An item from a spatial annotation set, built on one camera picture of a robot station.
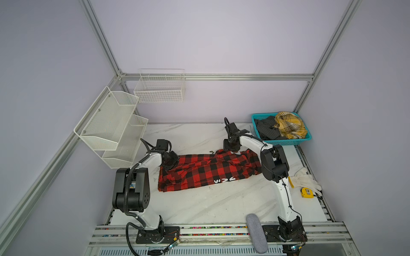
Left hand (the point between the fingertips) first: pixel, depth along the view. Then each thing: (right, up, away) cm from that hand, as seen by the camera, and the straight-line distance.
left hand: (177, 162), depth 94 cm
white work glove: (+73, -10, -3) cm, 74 cm away
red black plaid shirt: (+27, -3, +1) cm, 27 cm away
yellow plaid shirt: (+73, +23, +11) cm, 77 cm away
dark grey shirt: (+57, +20, +11) cm, 62 cm away
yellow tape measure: (+73, -16, -8) cm, 75 cm away
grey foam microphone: (+42, -32, -24) cm, 57 cm away
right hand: (+30, +9, +11) cm, 33 cm away
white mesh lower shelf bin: (-23, +5, -18) cm, 30 cm away
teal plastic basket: (+69, +12, +8) cm, 70 cm away
